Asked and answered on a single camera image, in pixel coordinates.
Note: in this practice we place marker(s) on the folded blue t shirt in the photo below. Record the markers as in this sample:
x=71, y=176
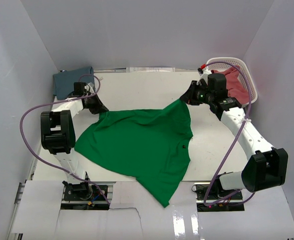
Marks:
x=64, y=81

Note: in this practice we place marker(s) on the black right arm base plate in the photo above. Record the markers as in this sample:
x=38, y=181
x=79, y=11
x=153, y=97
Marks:
x=231, y=204

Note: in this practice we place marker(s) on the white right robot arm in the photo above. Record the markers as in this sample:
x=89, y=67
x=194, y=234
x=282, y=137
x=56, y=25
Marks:
x=267, y=165

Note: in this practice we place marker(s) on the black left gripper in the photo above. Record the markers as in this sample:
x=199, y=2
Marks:
x=100, y=108

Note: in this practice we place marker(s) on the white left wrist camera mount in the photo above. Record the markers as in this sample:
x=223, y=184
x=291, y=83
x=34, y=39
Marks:
x=90, y=88

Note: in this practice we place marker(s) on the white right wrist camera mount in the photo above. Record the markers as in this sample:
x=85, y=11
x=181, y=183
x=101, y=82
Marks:
x=204, y=72

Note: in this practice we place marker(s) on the white paper label strip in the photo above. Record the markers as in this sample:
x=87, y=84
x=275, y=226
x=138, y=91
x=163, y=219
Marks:
x=150, y=69

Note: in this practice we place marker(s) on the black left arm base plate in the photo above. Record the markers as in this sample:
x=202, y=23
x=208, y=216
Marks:
x=86, y=196

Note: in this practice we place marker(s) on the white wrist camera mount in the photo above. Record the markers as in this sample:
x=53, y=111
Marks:
x=90, y=88
x=204, y=72

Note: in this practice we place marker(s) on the white paper sheet front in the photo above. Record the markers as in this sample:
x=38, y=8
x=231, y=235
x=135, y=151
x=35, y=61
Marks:
x=136, y=215

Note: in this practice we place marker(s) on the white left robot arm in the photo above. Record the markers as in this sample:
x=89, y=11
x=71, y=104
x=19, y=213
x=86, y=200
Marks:
x=58, y=133

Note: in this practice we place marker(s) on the green t shirt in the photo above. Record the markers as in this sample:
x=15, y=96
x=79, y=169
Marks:
x=150, y=145

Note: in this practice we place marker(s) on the pink t shirt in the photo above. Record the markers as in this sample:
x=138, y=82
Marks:
x=234, y=86

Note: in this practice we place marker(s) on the white perforated plastic basket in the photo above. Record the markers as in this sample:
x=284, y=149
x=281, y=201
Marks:
x=223, y=63

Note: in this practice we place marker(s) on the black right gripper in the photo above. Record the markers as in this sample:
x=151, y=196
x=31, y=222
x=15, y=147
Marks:
x=189, y=96

